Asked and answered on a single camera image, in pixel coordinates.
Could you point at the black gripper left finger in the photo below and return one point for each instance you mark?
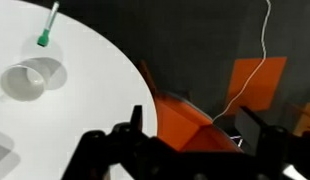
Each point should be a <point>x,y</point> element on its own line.
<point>137,118</point>

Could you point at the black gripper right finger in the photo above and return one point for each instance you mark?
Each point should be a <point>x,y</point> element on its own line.
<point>248,128</point>

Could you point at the marker with green cap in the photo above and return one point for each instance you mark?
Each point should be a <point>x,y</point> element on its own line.
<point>45,36</point>

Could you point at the white mug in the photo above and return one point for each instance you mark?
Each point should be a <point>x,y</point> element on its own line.
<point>25,83</point>

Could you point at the orange chair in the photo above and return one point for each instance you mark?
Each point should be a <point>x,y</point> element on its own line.
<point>181,123</point>

